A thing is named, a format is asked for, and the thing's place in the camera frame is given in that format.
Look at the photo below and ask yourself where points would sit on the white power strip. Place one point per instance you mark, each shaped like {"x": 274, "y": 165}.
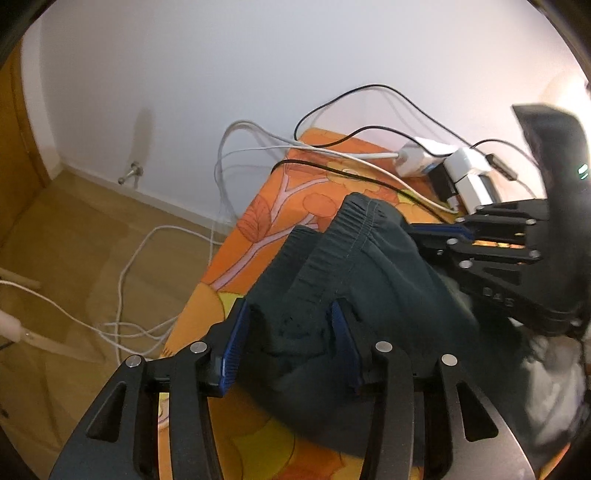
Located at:
{"x": 471, "y": 175}

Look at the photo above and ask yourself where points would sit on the wooden door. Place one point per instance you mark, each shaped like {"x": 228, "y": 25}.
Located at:
{"x": 18, "y": 161}

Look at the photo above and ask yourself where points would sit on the dark green pants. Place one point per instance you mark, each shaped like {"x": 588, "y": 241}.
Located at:
{"x": 369, "y": 277}

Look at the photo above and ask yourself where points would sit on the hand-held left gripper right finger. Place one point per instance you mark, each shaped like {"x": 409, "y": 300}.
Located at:
{"x": 344, "y": 341}

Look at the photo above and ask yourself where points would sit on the metal door stopper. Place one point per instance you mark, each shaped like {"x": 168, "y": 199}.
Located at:
{"x": 134, "y": 170}

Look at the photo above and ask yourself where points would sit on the light wooden rack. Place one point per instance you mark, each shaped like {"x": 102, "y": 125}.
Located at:
{"x": 60, "y": 345}

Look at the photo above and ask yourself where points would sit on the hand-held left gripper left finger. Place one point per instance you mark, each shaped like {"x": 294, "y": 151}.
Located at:
{"x": 233, "y": 350}

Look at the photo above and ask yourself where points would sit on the orange floral blanket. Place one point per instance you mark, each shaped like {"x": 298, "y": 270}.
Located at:
{"x": 277, "y": 217}

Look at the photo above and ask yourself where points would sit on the white charger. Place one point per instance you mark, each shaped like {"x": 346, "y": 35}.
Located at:
{"x": 415, "y": 159}

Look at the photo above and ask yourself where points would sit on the black power adapter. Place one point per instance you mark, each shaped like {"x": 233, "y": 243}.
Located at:
{"x": 443, "y": 182}

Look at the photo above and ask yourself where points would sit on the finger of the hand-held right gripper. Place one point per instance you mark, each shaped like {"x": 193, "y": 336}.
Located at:
{"x": 498, "y": 277}
{"x": 508, "y": 226}

